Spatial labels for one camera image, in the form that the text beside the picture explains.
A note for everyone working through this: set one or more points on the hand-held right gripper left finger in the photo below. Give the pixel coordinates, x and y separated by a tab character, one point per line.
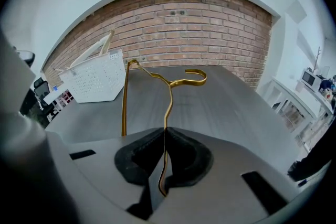
105	165

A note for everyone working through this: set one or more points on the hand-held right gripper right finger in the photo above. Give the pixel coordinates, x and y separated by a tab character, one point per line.
223	178

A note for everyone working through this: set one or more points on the white plastic laundry basket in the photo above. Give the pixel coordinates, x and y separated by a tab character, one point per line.
92	81

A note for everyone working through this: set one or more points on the gold metal clothes hanger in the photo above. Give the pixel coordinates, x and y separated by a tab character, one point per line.
189	83

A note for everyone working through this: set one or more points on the white plastic clothes hanger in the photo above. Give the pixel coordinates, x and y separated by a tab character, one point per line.
89	52

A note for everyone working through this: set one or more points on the wooden clothes hanger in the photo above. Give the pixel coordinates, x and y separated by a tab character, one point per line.
108	42

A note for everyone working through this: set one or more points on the small white table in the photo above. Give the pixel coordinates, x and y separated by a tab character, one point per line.
51	95

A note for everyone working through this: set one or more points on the black office chair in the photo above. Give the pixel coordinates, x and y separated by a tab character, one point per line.
42	91

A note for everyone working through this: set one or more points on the white shelf unit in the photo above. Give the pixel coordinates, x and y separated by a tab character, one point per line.
296	102

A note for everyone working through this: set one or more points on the white microwave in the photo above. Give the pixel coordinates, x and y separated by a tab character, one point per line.
309	80

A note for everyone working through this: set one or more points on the wooden coat rack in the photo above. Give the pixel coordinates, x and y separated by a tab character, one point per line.
317	60

